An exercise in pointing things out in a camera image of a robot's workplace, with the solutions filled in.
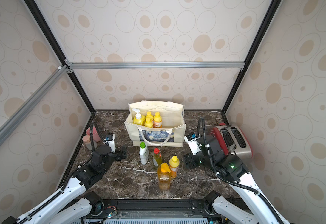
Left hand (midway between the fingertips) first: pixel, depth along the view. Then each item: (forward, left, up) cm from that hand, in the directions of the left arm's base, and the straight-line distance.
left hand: (123, 143), depth 78 cm
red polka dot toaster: (+3, -62, 0) cm, 62 cm away
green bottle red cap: (-6, -19, -4) cm, 20 cm away
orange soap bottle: (+13, -13, +1) cm, 19 cm away
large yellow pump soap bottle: (+16, -7, +2) cm, 18 cm away
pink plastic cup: (+11, +23, -10) cm, 27 cm away
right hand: (-9, -35, +6) cm, 37 cm away
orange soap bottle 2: (+17, -18, -1) cm, 25 cm away
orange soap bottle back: (+19, -13, +3) cm, 23 cm away
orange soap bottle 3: (-12, -28, +1) cm, 30 cm away
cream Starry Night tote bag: (+4, -27, +5) cm, 28 cm away
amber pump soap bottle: (-18, -23, -1) cm, 29 cm away
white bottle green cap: (-3, -11, -5) cm, 13 cm away
